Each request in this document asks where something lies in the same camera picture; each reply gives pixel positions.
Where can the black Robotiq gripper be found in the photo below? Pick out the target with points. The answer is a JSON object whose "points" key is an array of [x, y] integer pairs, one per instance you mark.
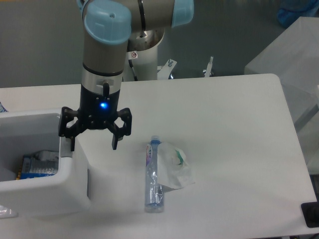
{"points": [[93, 110]]}

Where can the white push-lid trash can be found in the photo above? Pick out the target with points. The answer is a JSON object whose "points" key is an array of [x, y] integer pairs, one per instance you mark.
{"points": [[67, 191]]}

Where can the silver blue-capped robot arm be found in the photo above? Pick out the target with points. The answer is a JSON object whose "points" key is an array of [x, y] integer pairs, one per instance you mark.
{"points": [[108, 26]]}

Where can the blue snack package in bin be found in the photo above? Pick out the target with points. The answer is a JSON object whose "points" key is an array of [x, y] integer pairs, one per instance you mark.
{"points": [[39, 164]]}

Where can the clear plastic water bottle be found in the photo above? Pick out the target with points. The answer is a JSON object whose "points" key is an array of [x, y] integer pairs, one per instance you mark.
{"points": [[154, 195]]}

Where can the blue patterned packet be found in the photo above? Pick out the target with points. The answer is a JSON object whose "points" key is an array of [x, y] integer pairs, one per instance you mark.
{"points": [[2, 109]]}

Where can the white crumpled plastic bag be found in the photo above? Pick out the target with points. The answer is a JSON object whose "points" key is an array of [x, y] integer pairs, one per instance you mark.
{"points": [[174, 172]]}

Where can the crumpled clear plastic wrapper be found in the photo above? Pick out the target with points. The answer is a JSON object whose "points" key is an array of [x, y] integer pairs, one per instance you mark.
{"points": [[6, 213]]}

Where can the silver table clamp bolt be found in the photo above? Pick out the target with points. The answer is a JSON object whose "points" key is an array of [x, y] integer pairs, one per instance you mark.
{"points": [[208, 71]]}

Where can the white side cabinet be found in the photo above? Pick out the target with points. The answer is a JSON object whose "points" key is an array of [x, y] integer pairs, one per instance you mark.
{"points": [[294, 58]]}

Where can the blue plastic bag background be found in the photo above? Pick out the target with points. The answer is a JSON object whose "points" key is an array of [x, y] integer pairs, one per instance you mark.
{"points": [[290, 10]]}

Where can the black device at table edge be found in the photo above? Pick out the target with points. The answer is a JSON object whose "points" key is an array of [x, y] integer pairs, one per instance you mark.
{"points": [[310, 212]]}

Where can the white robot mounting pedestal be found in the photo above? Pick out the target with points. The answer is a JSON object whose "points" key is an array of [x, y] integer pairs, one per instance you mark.
{"points": [[142, 58]]}

